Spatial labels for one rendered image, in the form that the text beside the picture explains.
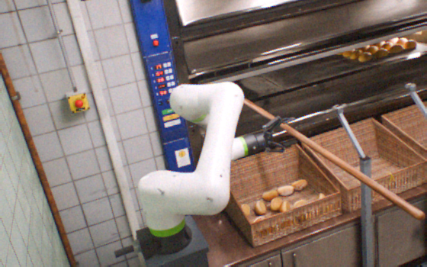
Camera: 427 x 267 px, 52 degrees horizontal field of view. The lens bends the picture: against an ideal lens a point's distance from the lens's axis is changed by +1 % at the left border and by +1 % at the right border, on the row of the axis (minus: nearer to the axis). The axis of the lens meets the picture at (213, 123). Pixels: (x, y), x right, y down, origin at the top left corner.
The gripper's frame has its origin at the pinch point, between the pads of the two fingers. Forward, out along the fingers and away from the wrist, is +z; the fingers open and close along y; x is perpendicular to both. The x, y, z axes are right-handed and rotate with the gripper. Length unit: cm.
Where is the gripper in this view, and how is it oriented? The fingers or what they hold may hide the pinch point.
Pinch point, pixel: (292, 130)
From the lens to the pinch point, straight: 213.2
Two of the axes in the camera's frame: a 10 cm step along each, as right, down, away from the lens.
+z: 9.3, -2.7, 2.6
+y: 1.5, 9.1, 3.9
